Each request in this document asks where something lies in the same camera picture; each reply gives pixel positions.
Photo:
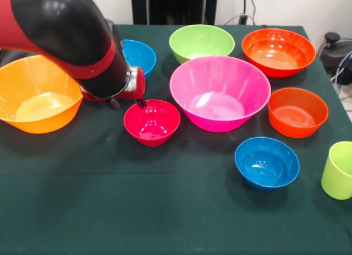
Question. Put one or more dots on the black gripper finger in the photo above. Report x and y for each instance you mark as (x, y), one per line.
(141, 103)
(115, 104)

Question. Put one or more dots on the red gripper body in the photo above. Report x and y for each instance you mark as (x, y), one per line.
(140, 84)

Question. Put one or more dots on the small crimson red bowl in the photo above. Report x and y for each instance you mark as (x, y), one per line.
(151, 128)

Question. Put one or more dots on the light blue plastic bowl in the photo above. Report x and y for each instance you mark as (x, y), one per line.
(140, 56)

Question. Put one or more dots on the large pink plastic bowl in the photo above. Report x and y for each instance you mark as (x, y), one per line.
(220, 95)

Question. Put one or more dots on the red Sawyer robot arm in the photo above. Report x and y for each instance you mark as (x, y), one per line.
(68, 32)

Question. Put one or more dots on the lime green plastic bowl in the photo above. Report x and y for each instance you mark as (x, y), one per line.
(202, 40)

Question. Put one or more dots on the large orange plastic bowl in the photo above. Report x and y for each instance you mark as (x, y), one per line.
(33, 100)

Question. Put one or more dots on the dark green tablecloth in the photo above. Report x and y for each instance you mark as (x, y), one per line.
(165, 211)

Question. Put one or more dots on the small dark blue bowl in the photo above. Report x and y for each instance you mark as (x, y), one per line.
(266, 164)

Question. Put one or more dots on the wide red-orange plastic bowl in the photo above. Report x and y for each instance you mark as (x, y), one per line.
(277, 51)

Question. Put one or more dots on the small red-orange plastic bowl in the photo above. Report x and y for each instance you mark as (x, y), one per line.
(297, 111)

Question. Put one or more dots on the black round floor stand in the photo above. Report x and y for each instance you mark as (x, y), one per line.
(334, 54)

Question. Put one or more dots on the lime green plastic cup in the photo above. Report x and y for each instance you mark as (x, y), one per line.
(338, 178)

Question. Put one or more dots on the black pedestal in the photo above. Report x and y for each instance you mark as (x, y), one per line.
(176, 7)

